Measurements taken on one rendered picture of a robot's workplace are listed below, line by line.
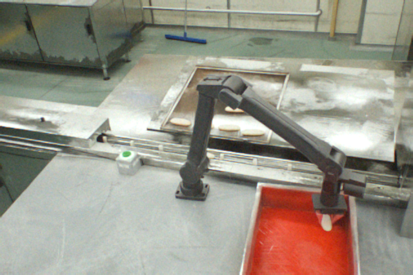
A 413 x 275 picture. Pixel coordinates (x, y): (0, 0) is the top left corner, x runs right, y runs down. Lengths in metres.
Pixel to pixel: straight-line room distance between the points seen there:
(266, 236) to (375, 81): 1.00
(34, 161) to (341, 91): 1.49
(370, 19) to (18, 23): 3.75
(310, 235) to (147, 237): 0.55
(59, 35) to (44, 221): 3.15
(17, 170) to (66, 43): 2.49
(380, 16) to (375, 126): 3.17
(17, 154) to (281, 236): 1.35
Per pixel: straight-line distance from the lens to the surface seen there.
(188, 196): 1.55
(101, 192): 1.67
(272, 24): 5.35
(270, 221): 1.46
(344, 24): 5.26
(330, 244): 1.42
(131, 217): 1.54
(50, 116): 2.08
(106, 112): 2.21
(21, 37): 4.91
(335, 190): 1.31
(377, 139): 1.77
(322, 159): 1.24
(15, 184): 2.36
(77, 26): 4.39
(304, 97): 1.94
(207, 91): 1.24
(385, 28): 4.96
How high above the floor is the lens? 1.87
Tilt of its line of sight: 34 degrees down
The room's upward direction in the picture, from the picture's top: 4 degrees counter-clockwise
